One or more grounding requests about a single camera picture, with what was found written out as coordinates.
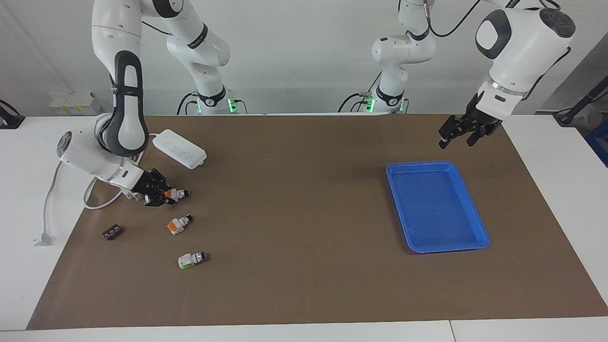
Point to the white power strip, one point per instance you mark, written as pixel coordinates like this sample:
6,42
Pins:
185,153

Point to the blue crate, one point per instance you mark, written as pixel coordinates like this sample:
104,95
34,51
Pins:
599,140

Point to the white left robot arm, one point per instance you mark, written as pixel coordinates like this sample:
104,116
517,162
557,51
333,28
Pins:
522,47

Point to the black stand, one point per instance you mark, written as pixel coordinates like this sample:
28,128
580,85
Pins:
582,102

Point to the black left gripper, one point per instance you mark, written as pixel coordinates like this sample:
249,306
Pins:
482,121

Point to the white cardboard box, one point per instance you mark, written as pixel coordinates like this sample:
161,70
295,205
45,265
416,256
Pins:
71,102

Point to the blue plastic tray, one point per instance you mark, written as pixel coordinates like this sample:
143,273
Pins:
437,209

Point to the dark brown terminal block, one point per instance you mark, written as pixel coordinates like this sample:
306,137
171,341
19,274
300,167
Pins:
113,232

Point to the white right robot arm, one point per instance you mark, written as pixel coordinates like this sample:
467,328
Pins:
104,28

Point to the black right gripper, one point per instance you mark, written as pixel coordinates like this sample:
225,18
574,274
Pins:
146,183

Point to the white orange green knob switch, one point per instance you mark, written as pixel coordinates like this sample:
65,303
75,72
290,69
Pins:
178,194

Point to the black clamp mount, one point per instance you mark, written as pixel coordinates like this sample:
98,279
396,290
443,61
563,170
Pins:
9,121

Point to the brown paper mat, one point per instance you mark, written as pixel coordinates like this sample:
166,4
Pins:
294,237

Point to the white red switch block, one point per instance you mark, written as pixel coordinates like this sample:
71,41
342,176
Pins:
128,194

